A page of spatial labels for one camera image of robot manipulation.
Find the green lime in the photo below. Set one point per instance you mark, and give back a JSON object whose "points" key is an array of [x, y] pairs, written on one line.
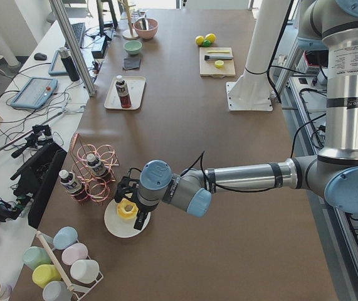
{"points": [[206, 43]]}

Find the yellow glazed donut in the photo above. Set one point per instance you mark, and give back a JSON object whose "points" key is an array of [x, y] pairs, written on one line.
{"points": [[127, 210]]}

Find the green bowl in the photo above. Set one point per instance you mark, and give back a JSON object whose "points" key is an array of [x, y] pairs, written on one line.
{"points": [[133, 47]]}

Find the copper wire bottle rack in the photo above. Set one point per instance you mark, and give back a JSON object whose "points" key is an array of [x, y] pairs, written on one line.
{"points": [[98, 189]]}

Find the blue teach pendant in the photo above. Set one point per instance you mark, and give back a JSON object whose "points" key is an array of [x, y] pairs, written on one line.
{"points": [[35, 93], [57, 68]]}

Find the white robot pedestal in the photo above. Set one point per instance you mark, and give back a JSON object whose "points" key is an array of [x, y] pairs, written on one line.
{"points": [[252, 89]]}

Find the black keyboard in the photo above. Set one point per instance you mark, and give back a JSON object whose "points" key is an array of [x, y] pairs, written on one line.
{"points": [[79, 32]]}

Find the green cup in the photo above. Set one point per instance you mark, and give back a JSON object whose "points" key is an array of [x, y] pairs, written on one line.
{"points": [[36, 256]]}

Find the wooden cutting board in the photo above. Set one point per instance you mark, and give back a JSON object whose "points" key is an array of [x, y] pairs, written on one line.
{"points": [[207, 68]]}

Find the black thermos bottle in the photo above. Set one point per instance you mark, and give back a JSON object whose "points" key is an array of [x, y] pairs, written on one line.
{"points": [[68, 63]]}

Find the grey cup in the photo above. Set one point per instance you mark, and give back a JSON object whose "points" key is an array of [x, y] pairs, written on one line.
{"points": [[56, 291]]}

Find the cream rabbit tray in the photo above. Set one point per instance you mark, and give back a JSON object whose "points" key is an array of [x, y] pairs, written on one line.
{"points": [[136, 85]]}

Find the yellow lemon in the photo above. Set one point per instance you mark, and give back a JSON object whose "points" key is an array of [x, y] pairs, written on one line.
{"points": [[211, 37], [199, 40]]}

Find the grey folded cloth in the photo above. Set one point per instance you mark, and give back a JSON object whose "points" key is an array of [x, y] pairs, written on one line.
{"points": [[131, 63]]}

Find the white round plate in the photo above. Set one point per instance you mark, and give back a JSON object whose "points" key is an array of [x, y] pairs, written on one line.
{"points": [[120, 227]]}

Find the pink cup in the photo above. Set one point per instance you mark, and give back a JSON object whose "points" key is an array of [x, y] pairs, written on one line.
{"points": [[77, 251]]}

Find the pink bowl with ice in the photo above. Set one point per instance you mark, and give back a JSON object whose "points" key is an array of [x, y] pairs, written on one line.
{"points": [[151, 32]]}

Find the yellow cup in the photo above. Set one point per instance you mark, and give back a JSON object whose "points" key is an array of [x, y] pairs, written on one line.
{"points": [[44, 274]]}

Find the half lemon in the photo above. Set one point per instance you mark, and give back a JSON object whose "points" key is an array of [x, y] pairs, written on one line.
{"points": [[219, 64]]}

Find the blue cup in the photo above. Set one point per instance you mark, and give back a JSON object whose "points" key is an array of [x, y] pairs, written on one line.
{"points": [[65, 237]]}

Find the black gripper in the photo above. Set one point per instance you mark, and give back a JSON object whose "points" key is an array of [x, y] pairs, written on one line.
{"points": [[140, 217]]}

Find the dark drink bottle in rack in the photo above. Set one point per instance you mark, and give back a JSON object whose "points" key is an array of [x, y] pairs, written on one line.
{"points": [[73, 186]]}

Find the aluminium frame post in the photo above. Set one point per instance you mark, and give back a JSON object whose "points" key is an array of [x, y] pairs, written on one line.
{"points": [[60, 13]]}

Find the black computer mouse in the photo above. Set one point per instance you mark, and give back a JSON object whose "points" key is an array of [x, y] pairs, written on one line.
{"points": [[40, 57]]}

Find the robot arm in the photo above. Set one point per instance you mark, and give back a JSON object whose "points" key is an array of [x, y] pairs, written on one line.
{"points": [[331, 174]]}

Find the dark drink bottle on tray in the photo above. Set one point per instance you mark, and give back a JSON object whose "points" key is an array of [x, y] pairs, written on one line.
{"points": [[123, 92]]}

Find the yellow plastic knife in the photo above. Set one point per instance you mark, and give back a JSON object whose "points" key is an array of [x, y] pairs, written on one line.
{"points": [[218, 51]]}

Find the white wire cup rack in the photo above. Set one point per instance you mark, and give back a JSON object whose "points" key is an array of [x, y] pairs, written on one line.
{"points": [[79, 290]]}

